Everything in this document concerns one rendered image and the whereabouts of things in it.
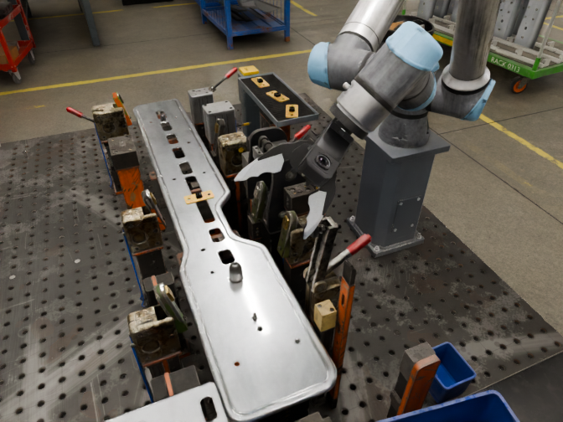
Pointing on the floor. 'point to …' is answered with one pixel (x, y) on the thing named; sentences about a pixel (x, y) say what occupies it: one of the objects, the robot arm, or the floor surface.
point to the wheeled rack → (513, 51)
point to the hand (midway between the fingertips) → (267, 213)
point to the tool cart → (8, 64)
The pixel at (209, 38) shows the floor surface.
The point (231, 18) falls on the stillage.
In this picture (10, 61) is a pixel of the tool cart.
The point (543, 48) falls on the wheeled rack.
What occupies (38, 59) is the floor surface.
